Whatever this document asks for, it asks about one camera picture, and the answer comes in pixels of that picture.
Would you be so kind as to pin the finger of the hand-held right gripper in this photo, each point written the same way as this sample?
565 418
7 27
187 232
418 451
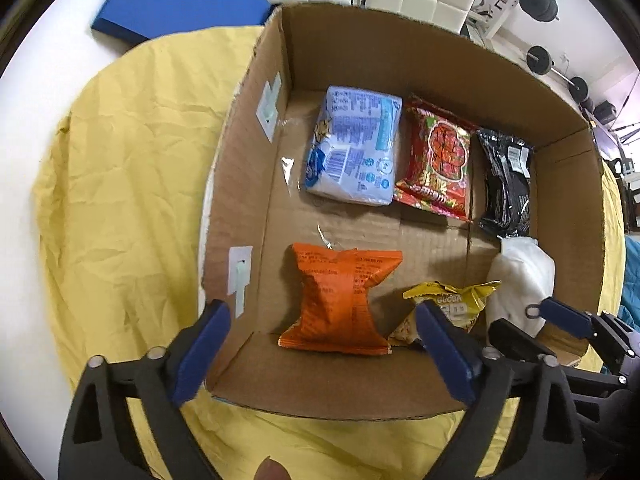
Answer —
570 317
515 337

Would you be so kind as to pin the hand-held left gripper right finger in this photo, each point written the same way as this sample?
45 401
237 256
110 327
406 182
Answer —
445 355

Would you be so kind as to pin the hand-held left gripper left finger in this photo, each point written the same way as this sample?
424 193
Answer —
200 350

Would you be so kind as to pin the yellow snack packet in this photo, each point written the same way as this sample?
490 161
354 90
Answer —
462 296

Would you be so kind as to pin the white soft packet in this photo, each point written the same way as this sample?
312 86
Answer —
520 275

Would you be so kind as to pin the orange snack packet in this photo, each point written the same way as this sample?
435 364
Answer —
335 300

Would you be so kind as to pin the black foil packet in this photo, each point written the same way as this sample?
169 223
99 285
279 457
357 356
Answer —
505 185

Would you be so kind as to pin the red snack packet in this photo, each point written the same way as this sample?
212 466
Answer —
440 160

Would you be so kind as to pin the light blue tissue pack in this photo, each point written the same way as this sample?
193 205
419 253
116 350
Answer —
350 145

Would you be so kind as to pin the cardboard box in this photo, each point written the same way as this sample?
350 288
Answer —
360 50

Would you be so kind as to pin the person's left hand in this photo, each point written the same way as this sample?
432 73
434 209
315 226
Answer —
272 470

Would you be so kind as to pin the teal blanket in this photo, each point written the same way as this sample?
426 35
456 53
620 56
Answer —
632 270

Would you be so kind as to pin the yellow tablecloth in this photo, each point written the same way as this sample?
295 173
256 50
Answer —
125 210

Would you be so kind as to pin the black speaker box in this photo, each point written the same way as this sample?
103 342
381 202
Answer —
606 112

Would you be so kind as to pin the short barbell with black plates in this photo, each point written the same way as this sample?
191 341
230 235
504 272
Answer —
540 57

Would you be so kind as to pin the blue foam mat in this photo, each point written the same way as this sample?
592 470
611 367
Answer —
175 0

